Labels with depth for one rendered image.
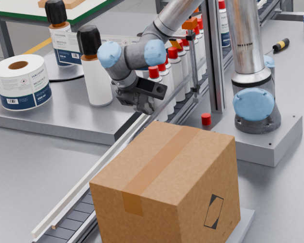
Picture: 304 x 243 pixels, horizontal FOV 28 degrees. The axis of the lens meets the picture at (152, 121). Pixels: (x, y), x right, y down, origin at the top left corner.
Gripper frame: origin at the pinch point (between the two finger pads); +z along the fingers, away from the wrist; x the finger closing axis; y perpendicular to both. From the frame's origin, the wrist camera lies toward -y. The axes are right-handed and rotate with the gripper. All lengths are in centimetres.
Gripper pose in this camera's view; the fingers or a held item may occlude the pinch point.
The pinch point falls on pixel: (153, 111)
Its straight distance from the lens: 205.1
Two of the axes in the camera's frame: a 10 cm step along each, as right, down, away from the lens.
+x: -3.2, 8.6, -4.0
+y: -8.9, -1.2, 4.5
